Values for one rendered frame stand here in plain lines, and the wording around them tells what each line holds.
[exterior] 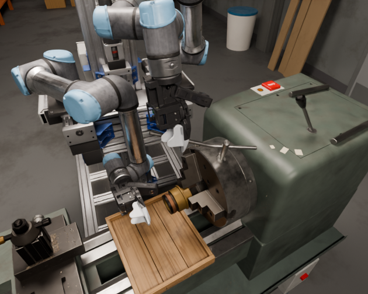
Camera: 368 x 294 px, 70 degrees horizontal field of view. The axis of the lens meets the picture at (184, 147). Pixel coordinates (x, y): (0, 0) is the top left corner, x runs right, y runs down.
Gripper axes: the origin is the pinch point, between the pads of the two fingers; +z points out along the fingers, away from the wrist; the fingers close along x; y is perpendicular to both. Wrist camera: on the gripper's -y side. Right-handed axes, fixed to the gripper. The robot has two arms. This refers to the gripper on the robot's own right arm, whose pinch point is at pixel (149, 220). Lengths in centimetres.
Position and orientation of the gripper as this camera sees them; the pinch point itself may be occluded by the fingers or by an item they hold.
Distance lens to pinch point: 91.8
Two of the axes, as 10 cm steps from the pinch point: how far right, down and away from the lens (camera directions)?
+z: 4.9, 5.8, -6.5
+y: -8.7, 3.3, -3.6
